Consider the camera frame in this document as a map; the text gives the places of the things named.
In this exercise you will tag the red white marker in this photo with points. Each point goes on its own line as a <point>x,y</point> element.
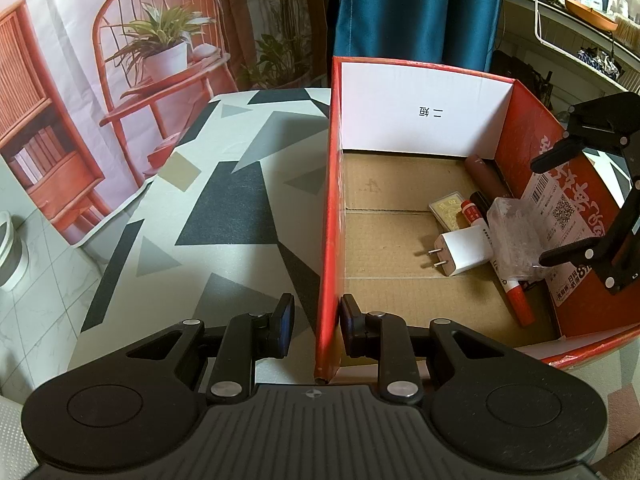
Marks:
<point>521,306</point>

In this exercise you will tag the white charger plug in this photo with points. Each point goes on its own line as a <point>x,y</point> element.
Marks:
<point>460,256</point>

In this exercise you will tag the white perforated panel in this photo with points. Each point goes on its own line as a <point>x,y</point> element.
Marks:
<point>15,432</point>

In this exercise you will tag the red cardboard box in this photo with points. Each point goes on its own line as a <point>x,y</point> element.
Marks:
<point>400,240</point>

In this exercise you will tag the blue patterned cloth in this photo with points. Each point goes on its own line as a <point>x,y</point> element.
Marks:
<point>597,62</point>

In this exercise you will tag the cream shelf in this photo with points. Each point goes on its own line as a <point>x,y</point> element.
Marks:
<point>560,45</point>

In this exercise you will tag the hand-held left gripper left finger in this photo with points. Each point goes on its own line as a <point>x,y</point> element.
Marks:
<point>282,327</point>

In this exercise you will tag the white grey round container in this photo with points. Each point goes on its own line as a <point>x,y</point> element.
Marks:
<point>12,255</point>

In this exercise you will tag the orange tray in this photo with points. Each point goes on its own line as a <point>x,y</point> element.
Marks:
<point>590,14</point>

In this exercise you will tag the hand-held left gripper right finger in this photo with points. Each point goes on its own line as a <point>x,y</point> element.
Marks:
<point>350,327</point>

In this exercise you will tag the printed chair backdrop cloth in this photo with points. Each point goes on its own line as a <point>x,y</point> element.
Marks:
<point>60,45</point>

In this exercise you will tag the pink patterned mat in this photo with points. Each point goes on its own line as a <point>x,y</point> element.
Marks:
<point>625,400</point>

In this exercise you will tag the brown tube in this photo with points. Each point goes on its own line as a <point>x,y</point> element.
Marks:
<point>482,175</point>

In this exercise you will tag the gold card in clear case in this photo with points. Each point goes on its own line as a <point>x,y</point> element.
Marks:
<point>446,212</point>

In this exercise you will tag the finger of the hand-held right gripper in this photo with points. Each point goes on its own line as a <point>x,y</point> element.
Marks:
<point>565,256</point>
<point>550,157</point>

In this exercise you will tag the clear plastic box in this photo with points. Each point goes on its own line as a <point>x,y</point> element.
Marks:
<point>515,235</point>

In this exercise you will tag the blue curtain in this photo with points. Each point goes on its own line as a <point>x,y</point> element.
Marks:
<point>400,10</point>

